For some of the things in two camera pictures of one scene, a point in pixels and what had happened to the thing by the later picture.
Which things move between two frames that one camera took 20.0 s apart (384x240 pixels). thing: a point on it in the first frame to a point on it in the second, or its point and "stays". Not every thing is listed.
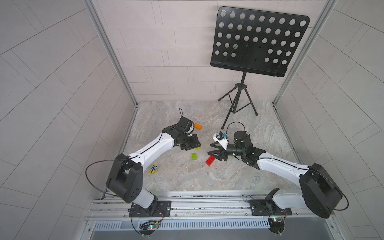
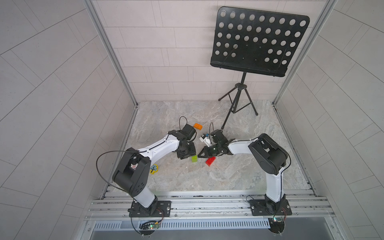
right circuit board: (277, 224) stays
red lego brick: (210, 160) stays
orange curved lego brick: (198, 126) stays
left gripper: (194, 143) to (192, 152)
